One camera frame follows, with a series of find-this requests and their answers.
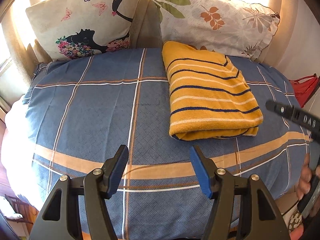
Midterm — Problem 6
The yellow striped knit sweater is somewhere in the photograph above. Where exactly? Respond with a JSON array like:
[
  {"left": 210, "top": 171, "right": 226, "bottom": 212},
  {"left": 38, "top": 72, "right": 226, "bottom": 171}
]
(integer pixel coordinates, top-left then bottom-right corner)
[{"left": 162, "top": 41, "right": 264, "bottom": 141}]

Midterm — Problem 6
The person's right hand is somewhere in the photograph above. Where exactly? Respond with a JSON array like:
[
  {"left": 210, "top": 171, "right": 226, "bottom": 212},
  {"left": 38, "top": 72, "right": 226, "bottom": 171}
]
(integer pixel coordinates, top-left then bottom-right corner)
[{"left": 296, "top": 153, "right": 313, "bottom": 200}]

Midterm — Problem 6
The blue plaid bed sheet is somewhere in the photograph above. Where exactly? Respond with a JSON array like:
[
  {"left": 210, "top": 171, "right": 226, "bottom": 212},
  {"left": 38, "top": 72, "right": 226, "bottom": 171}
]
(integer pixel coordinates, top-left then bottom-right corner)
[{"left": 22, "top": 49, "right": 319, "bottom": 239}]

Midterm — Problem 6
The red plastic bag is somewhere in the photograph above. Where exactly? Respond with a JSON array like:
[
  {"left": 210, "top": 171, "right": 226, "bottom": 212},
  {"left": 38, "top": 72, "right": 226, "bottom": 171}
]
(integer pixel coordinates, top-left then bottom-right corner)
[{"left": 289, "top": 73, "right": 319, "bottom": 108}]

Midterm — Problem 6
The leaf print white pillow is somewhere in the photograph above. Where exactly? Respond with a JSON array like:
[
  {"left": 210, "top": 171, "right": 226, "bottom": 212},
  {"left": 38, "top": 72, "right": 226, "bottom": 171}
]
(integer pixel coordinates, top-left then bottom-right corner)
[{"left": 152, "top": 0, "right": 280, "bottom": 60}]

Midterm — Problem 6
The silhouette lady print pillow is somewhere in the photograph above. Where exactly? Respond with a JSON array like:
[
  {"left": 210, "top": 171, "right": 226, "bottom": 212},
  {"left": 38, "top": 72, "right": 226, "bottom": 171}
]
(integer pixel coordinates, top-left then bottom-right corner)
[{"left": 26, "top": 0, "right": 139, "bottom": 61}]

